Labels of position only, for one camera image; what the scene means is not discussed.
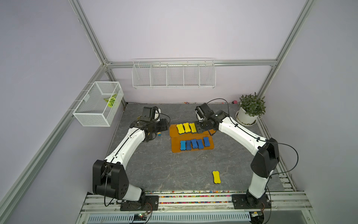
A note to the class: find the yellow eraser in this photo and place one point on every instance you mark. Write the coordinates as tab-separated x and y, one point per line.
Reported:
216	177
193	128
187	128
180	128

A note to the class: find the aluminium mounting rail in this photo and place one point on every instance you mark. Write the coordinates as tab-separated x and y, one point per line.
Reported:
177	201

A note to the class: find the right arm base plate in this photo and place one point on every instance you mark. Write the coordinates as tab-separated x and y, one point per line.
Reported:
247	201

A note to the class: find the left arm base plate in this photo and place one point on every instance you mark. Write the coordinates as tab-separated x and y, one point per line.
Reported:
146	203

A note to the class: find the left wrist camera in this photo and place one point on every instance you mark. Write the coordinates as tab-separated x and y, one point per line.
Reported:
150	114

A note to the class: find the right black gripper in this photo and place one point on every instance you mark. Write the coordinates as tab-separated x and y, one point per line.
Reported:
198	126

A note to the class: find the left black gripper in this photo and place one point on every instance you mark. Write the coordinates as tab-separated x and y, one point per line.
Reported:
164	126

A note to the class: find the orange wooden two-tier shelf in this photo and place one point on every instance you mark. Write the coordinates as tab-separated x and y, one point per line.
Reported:
176	138

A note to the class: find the white wire wall shelf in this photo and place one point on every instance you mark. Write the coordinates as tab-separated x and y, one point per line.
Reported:
174	73

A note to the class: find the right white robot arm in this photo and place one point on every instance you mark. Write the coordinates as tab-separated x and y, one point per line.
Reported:
265	152

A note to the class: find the green object in basket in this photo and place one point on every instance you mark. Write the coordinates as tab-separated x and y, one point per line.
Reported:
111	100

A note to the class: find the blue eraser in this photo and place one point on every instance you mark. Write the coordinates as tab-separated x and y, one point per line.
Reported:
206	142
188	145
200	143
194	144
182	145

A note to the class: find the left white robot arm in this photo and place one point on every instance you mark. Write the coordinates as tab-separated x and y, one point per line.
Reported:
109	178

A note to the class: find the potted green plant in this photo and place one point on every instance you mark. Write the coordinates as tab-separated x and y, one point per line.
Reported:
252	106

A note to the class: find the white mesh basket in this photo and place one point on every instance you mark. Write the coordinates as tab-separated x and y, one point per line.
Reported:
92	110

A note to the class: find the white vent grille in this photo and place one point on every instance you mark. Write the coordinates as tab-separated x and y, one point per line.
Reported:
203	217

